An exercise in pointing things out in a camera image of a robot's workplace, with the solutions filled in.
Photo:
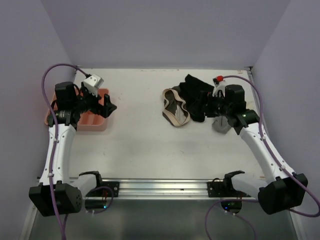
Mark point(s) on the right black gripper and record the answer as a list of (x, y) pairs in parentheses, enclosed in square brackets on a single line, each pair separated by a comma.
[(210, 98)]

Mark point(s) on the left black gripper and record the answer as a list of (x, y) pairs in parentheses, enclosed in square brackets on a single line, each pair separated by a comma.
[(105, 109)]

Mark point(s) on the olive underwear beige waistband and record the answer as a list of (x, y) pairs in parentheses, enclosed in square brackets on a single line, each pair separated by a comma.
[(175, 107)]

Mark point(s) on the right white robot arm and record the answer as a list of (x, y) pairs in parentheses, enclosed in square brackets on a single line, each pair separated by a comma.
[(281, 188)]

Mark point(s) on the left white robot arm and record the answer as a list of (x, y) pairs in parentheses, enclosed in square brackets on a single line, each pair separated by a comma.
[(56, 193)]

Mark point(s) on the grey underwear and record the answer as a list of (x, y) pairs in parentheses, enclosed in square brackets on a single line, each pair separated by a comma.
[(220, 124)]

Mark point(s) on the black underwear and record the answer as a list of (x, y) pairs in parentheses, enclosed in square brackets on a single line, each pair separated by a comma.
[(190, 91)]

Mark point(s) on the pink compartment tray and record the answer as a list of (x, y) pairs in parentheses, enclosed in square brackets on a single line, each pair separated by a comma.
[(88, 121)]

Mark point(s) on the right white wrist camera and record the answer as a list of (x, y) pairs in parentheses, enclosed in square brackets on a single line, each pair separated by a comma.
[(219, 86)]

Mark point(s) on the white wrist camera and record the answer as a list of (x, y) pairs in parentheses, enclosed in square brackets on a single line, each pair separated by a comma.
[(92, 83), (219, 86)]

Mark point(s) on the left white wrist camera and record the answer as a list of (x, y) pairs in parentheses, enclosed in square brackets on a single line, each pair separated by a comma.
[(92, 83)]

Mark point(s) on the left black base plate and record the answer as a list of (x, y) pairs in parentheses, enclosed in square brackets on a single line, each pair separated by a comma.
[(110, 186)]

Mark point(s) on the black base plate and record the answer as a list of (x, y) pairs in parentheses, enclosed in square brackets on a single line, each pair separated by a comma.
[(216, 188), (110, 186)]

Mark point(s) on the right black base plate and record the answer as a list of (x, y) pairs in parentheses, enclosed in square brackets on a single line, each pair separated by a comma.
[(216, 188)]

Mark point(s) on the aluminium mounting rail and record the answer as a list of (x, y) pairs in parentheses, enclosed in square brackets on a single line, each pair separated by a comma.
[(175, 189)]

